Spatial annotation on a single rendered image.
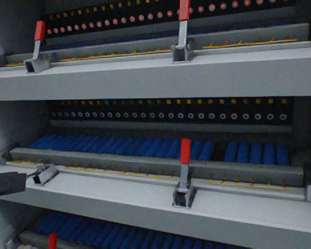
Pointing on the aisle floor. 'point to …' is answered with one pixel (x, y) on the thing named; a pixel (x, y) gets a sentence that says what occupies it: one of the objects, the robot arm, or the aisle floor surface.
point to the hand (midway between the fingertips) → (0, 183)
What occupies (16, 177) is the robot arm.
